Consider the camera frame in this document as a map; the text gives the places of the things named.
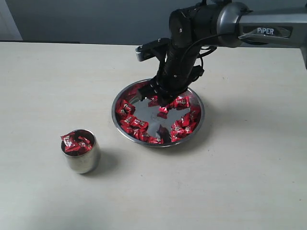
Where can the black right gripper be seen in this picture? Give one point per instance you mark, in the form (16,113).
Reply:
(173,76)

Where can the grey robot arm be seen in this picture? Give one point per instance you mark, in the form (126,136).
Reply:
(223,23)

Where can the metal bowl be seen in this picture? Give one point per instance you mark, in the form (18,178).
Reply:
(199,112)

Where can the steel cup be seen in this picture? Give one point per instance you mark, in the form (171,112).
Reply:
(87,162)

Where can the red candies in cup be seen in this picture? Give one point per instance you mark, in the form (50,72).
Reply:
(77,142)

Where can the red wrapped candy pile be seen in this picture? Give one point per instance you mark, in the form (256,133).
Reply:
(177,124)

